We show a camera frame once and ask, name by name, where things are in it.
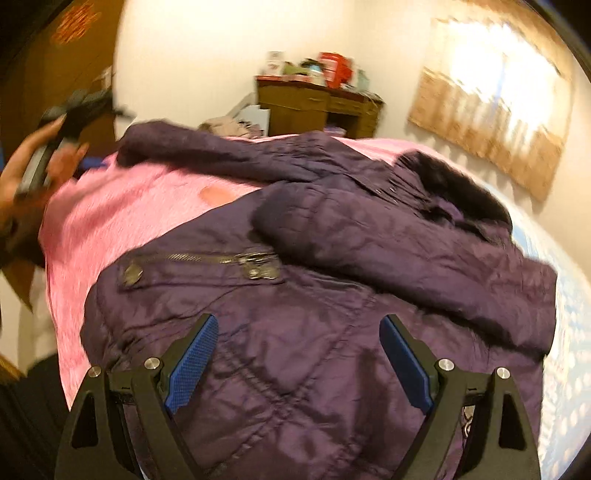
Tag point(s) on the brown wooden door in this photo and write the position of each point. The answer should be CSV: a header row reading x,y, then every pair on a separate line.
x,y
46,55

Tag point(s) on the brown wooden desk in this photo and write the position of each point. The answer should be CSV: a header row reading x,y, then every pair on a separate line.
x,y
300,110

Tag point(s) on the white paper bag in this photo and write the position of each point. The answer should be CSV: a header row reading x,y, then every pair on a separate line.
x,y
254,117

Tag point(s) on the person's left hand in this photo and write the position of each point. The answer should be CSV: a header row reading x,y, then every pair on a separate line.
x,y
64,161

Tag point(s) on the beige puffer jacket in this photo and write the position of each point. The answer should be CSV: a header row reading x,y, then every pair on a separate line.
x,y
221,127

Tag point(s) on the red box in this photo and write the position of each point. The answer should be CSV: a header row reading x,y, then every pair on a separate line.
x,y
334,69

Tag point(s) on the white carton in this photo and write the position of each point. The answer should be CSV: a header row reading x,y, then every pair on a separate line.
x,y
274,62

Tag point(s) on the purple puffer jacket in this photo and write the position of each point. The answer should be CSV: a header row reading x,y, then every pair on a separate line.
x,y
323,323

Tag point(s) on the beige patterned curtain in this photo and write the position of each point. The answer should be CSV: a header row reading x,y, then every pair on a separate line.
x,y
498,92

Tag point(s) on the pink and blue bedsheet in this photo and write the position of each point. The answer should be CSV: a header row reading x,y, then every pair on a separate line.
x,y
138,217

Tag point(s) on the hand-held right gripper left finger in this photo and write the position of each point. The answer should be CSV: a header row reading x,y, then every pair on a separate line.
x,y
191,365

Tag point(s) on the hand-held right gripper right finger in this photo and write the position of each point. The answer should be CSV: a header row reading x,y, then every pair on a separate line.
x,y
407,364

